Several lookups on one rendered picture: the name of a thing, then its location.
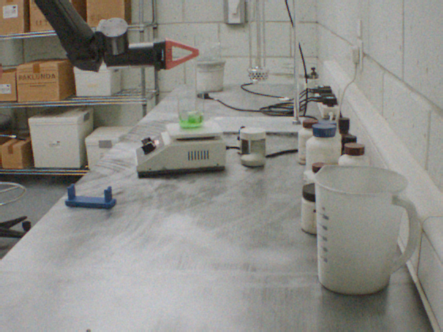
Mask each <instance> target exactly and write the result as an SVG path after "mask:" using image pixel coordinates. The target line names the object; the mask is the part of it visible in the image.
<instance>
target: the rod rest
mask: <svg viewBox="0 0 443 332"><path fill-rule="evenodd" d="M67 194H68V198H67V199H66V200H65V205H66V206H88V207H93V208H103V209H111V208H112V207H113V206H114V205H115V204H116V198H113V197H112V186H108V189H104V198H101V197H86V196H75V187H74V183H73V184H71V187H68V188H67Z"/></svg>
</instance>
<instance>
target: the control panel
mask: <svg viewBox="0 0 443 332"><path fill-rule="evenodd" d="M153 140H154V141H156V140H158V141H156V142H154V143H153V144H154V145H155V146H156V147H157V148H156V149H155V150H154V151H152V152H151V153H148V154H146V155H145V154H144V151H143V150H142V148H141V146H140V147H139V148H137V149H136V150H135V152H136V157H137V163H138V162H139V161H141V160H143V159H145V158H146V157H148V156H149V155H150V154H152V153H154V152H156V151H157V150H159V149H160V148H161V147H162V146H164V145H165V144H164V142H163V137H162V134H159V135H158V136H156V137H155V138H153ZM157 142H158V143H157ZM156 143H157V144H156Z"/></svg>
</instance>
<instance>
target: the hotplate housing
mask: <svg viewBox="0 0 443 332"><path fill-rule="evenodd" d="M161 134H162V137H163V142H164V144H165V145H164V146H162V147H161V148H160V149H159V150H157V151H156V152H154V153H152V154H150V155H149V156H148V157H146V158H145V159H143V160H141V161H139V162H138V163H137V157H136V152H134V159H135V166H136V171H138V175H151V174H162V173H173V172H196V171H207V170H219V169H225V164H226V150H227V149H229V146H228V145H225V140H224V139H223V137H222V136H211V137H197V138H170V137H169V136H168V133H167V131H165V132H162V133H161Z"/></svg>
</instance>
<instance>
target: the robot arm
mask: <svg viewBox="0 0 443 332"><path fill-rule="evenodd" d="M33 2H35V5H37V8H39V10H40V12H41V13H42V14H43V15H44V17H45V18H46V20H47V21H48V23H49V24H50V25H51V27H52V28H53V29H54V31H55V33H56V34H57V37H58V38H59V42H60V43H61V45H62V48H63V49H64V50H65V51H66V53H65V55H66V57H67V58H68V59H69V60H70V62H71V63H72V64H73V66H75V67H76V68H78V69H79V70H84V71H92V72H95V73H98V72H99V70H100V67H101V64H102V62H103V60H104V63H105V65H106V68H107V69H108V70H125V69H129V65H130V68H146V67H154V72H157V71H161V70H169V69H171V68H173V67H174V66H177V65H179V64H181V63H185V62H187V61H189V60H191V59H193V58H196V57H198V56H199V49H198V48H196V47H190V46H188V45H186V44H183V43H180V42H178V41H176V40H171V39H168V38H162V39H160V38H154V40H153V42H141V43H130V44H129V34H128V28H127V22H126V21H125V20H123V19H122V18H111V19H109V20H107V21H106V20H101V21H100V23H99V25H98V28H97V30H96V29H94V30H92V29H91V28H90V25H88V24H87V23H86V22H85V21H83V20H82V19H81V17H80V16H79V15H78V13H77V11H76V10H75V8H74V7H73V6H72V5H71V2H70V1H69V0H33ZM172 47H178V48H180V49H183V50H184V49H186V50H188V51H192V53H191V54H189V55H186V56H184V57H182V58H178V59H176V60H172ZM162 50H163V56H164V58H163V56H162Z"/></svg>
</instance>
